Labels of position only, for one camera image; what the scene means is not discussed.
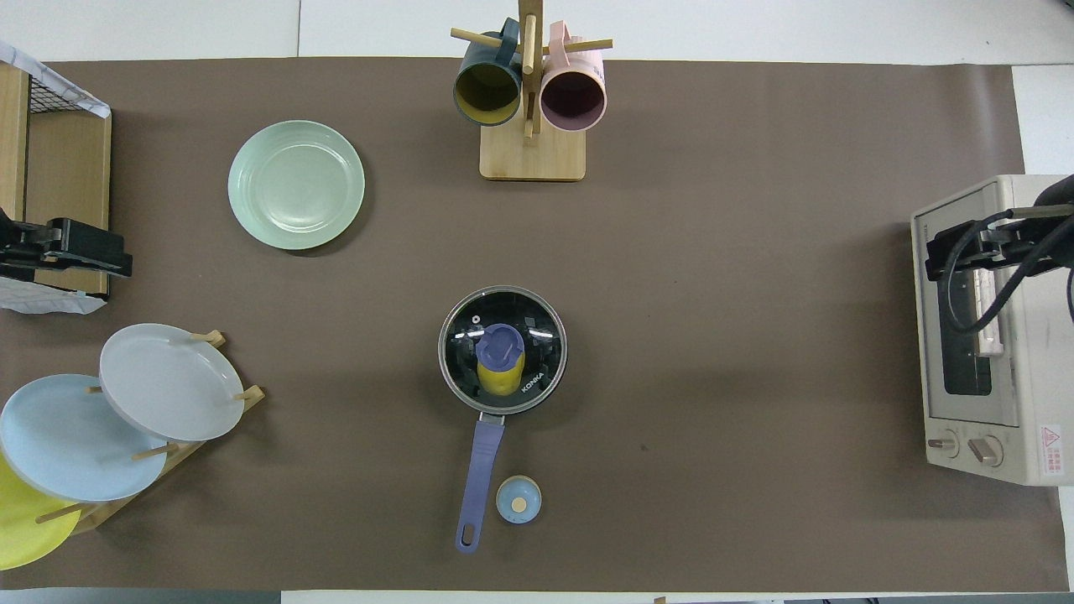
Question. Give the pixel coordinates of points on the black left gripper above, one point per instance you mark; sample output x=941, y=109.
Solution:
x=29, y=247

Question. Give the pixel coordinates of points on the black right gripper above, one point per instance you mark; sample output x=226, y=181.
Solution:
x=998, y=243

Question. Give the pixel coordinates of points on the glass lid purple knob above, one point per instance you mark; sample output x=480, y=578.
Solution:
x=502, y=342

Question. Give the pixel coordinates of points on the yellow potato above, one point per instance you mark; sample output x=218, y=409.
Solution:
x=501, y=382

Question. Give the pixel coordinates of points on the grey plate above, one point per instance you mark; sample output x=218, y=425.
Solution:
x=168, y=382

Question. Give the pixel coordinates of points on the light blue plate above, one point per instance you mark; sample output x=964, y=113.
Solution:
x=67, y=445

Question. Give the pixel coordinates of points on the pale green plate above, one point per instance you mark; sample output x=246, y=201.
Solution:
x=294, y=184

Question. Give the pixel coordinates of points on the wooden plate rack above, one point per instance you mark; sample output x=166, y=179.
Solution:
x=92, y=517

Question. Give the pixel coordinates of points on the yellow plate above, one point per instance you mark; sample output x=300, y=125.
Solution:
x=21, y=528

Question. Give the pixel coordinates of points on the brown wooden board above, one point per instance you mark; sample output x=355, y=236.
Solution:
x=71, y=168

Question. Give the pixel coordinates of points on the light wooden board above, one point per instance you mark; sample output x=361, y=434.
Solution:
x=12, y=143

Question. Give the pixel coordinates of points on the beige toaster oven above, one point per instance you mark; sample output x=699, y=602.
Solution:
x=973, y=419

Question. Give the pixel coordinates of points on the brown table mat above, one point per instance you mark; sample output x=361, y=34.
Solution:
x=671, y=210

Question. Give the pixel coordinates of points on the pink ribbed mug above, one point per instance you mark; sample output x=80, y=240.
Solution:
x=573, y=99

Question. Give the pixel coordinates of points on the dark blue mug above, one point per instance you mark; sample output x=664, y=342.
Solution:
x=487, y=92

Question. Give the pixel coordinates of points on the wooden mug tree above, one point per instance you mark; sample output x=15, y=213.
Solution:
x=533, y=159

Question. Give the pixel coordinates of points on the small blue round cap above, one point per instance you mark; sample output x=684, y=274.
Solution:
x=518, y=500

